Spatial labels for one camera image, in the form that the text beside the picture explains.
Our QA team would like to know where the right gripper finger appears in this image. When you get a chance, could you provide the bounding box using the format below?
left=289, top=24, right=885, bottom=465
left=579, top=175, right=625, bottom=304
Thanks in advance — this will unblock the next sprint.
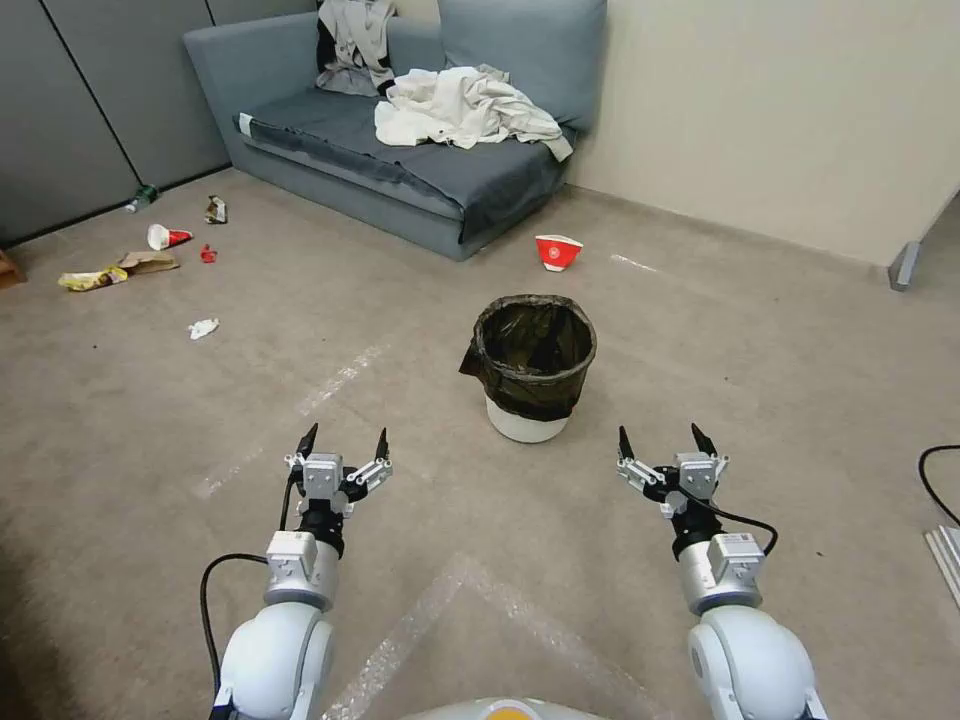
left=689, top=422, right=731, bottom=483
left=615, top=425, right=671, bottom=497

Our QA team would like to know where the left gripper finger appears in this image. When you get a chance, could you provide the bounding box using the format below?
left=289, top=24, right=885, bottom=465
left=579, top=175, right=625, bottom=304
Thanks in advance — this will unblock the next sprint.
left=344, top=427, right=396, bottom=501
left=284, top=422, right=320, bottom=483

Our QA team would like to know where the white trash can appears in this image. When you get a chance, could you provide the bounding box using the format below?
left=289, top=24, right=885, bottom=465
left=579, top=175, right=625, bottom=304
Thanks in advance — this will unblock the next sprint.
left=484, top=393, right=571, bottom=445

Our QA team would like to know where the black bin liner bag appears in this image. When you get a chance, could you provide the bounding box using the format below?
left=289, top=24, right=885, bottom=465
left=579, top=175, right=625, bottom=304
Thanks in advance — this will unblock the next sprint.
left=458, top=293, right=599, bottom=423

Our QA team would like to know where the crushed red paper bucket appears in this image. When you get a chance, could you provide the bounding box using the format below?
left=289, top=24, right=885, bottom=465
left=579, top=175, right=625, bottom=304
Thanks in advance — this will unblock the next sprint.
left=533, top=233, right=586, bottom=274

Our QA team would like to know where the brown paper bag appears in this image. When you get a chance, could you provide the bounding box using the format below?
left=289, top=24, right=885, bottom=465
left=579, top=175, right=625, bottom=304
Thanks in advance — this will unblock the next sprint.
left=116, top=250, right=181, bottom=276

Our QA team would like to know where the red and white paper cup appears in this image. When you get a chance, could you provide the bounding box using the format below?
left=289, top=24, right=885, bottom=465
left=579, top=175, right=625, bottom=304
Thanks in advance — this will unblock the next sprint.
left=146, top=223, right=195, bottom=253

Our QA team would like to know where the grey partition foot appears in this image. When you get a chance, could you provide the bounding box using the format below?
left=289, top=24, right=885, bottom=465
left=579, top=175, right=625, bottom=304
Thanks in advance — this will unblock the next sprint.
left=888, top=239, right=924, bottom=292

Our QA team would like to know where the yellow snack wrapper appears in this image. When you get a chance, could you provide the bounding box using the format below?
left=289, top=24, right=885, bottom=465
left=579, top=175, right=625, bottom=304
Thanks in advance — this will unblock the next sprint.
left=58, top=264, right=130, bottom=293

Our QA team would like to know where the grey fabric sofa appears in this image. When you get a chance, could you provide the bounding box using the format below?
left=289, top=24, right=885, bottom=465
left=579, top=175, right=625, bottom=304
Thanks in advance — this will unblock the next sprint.
left=182, top=0, right=609, bottom=263

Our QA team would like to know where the white crumpled garment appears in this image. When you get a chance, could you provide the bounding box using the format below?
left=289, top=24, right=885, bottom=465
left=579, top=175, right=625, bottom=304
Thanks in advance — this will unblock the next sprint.
left=373, top=65, right=575, bottom=163

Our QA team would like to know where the beige and black jacket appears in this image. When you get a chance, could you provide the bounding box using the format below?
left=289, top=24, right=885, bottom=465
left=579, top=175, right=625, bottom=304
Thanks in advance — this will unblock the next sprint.
left=314, top=0, right=399, bottom=100

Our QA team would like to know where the grey sofa cushion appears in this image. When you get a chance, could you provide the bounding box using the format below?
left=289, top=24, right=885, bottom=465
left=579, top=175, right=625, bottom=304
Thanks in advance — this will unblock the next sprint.
left=437, top=0, right=609, bottom=133

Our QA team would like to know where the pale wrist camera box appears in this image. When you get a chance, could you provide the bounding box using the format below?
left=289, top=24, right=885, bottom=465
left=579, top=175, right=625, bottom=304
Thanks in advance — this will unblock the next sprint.
left=302, top=452, right=346, bottom=501
left=674, top=450, right=722, bottom=499

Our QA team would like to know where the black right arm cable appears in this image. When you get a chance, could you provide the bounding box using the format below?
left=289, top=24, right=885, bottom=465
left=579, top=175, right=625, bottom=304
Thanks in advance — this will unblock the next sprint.
left=704, top=500, right=780, bottom=560

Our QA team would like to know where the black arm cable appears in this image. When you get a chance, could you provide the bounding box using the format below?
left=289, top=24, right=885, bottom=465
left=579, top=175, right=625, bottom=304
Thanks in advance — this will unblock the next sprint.
left=704, top=500, right=780, bottom=560
left=199, top=452, right=301, bottom=695

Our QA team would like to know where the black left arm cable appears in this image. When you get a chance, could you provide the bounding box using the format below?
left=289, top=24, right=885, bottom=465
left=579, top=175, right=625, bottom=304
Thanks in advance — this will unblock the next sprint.
left=199, top=452, right=301, bottom=695

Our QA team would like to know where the black floor cable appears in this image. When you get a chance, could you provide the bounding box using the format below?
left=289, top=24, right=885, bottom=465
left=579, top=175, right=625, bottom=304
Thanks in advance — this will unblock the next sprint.
left=918, top=443, right=960, bottom=532

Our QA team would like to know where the silver aluminium rail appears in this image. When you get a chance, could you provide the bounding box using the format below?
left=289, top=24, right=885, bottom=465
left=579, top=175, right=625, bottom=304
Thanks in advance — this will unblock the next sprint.
left=921, top=525, right=960, bottom=610

